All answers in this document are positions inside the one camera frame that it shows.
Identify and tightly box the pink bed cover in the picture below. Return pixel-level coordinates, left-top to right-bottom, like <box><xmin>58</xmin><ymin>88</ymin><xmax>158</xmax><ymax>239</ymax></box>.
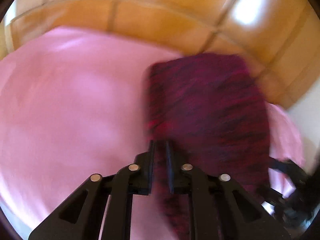
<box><xmin>1</xmin><ymin>27</ymin><xmax>305</xmax><ymax>239</ymax></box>

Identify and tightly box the dark red floral knit garment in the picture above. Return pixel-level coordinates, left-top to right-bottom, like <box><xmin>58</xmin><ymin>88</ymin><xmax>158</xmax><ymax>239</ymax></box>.
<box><xmin>146</xmin><ymin>53</ymin><xmax>270</xmax><ymax>239</ymax></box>

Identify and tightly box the wooden panelled headboard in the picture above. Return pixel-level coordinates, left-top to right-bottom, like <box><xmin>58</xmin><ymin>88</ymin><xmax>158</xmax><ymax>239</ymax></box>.
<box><xmin>1</xmin><ymin>0</ymin><xmax>319</xmax><ymax>108</ymax></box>

